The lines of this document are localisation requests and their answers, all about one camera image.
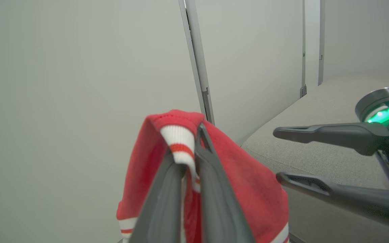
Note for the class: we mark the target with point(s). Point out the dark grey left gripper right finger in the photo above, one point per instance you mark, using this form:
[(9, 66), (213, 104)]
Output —
[(219, 202)]

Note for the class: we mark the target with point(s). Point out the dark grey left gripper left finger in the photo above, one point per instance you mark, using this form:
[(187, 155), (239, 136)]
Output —
[(162, 202)]

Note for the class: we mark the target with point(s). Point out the red garment with white stripes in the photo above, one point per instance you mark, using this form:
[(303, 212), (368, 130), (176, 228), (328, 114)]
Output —
[(248, 189)]

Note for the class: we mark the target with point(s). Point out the grey fabric sofa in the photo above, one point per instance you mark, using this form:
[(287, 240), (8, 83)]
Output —
[(316, 111)]

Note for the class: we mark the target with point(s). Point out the white partition panel behind sofa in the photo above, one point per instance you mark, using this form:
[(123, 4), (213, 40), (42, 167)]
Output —
[(255, 67)]

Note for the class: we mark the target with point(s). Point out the large white partition panel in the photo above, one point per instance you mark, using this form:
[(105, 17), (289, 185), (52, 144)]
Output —
[(62, 101)]

